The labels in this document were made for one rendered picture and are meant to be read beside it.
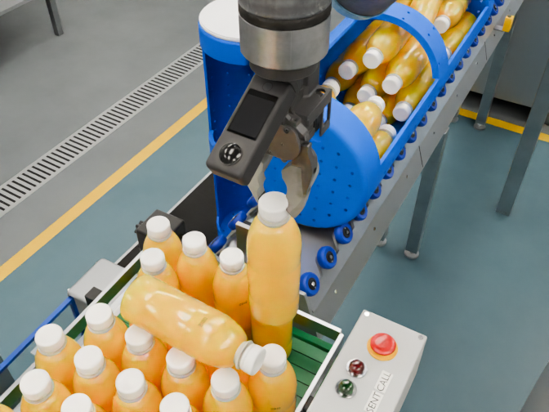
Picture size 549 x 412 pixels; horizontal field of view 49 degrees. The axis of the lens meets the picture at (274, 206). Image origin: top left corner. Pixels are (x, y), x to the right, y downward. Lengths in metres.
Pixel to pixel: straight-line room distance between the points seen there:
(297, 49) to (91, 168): 2.44
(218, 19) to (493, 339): 1.45
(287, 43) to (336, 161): 0.54
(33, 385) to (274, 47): 0.56
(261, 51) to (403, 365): 0.49
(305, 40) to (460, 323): 1.87
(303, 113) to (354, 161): 0.43
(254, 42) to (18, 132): 2.79
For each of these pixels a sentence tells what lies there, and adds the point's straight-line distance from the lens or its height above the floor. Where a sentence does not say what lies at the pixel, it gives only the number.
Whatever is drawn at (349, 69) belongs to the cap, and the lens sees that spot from 1.40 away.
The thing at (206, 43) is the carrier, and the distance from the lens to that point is 1.77.
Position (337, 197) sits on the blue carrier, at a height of 1.06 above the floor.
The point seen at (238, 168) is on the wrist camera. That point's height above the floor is 1.45.
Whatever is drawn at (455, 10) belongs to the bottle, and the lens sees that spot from 1.68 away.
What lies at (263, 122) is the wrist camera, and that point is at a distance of 0.62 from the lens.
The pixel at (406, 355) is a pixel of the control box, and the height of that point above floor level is 1.10.
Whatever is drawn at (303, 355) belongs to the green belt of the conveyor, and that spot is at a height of 0.90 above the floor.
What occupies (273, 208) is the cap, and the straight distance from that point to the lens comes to 0.73.
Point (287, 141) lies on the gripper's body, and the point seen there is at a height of 1.44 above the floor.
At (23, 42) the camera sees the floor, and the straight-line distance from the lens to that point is 4.13.
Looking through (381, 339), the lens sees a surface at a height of 1.11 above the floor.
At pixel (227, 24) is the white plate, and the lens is 1.77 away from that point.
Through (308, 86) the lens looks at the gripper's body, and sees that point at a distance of 0.68.
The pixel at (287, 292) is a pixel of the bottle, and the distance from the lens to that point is 0.82.
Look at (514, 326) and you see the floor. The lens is 2.41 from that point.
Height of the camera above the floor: 1.84
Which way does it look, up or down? 44 degrees down
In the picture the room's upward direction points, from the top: straight up
